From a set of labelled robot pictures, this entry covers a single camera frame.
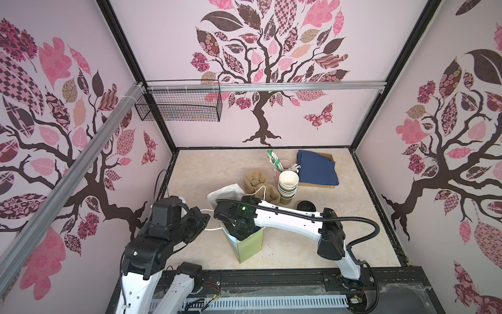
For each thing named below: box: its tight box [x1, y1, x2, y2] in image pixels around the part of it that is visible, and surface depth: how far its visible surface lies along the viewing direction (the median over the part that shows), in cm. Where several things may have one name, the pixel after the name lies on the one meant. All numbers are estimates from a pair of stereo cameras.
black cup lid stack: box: [296, 200, 316, 212], surface depth 94 cm
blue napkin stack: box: [296, 149, 340, 186], surface depth 108 cm
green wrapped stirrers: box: [266, 149, 285, 173], surface depth 94 cm
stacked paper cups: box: [277, 170, 300, 205], surface depth 87 cm
